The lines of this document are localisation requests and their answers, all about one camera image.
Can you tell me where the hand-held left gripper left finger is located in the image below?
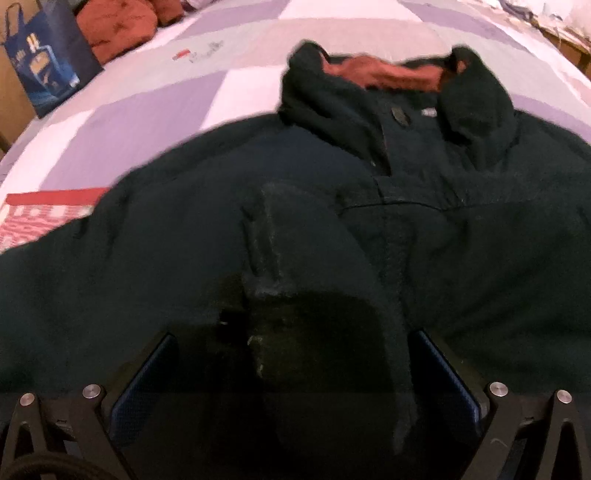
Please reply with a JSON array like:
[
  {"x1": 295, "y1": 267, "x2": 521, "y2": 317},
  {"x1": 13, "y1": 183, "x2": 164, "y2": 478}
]
[{"x1": 0, "y1": 331, "x2": 181, "y2": 480}]

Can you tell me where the black cable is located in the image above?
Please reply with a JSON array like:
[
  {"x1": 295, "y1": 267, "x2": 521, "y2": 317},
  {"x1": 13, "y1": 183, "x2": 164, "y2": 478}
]
[{"x1": 0, "y1": 455, "x2": 134, "y2": 480}]

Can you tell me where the rust red blanket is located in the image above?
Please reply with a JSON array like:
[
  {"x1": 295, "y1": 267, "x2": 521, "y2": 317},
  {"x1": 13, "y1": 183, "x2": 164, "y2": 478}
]
[{"x1": 76, "y1": 0, "x2": 185, "y2": 65}]

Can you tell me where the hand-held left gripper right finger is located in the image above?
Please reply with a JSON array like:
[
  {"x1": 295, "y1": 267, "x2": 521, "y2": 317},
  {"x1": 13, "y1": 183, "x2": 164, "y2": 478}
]
[{"x1": 409, "y1": 329, "x2": 591, "y2": 480}]

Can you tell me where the blue paper bag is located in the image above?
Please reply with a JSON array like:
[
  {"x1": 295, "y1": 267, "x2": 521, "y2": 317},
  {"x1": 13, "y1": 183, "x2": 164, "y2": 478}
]
[{"x1": 1, "y1": 0, "x2": 105, "y2": 120}]

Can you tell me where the purple patchwork bed sheet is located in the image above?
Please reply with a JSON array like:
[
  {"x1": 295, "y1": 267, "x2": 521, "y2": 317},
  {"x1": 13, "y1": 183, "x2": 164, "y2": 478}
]
[{"x1": 0, "y1": 0, "x2": 591, "y2": 259}]

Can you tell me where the low brown wooden cabinet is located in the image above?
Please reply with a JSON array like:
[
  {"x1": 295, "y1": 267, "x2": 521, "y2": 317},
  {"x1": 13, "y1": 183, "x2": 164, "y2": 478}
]
[{"x1": 540, "y1": 23, "x2": 591, "y2": 79}]

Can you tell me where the dark green jacket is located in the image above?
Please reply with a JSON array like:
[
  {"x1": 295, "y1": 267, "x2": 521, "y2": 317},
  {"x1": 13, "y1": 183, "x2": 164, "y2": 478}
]
[{"x1": 0, "y1": 41, "x2": 591, "y2": 480}]

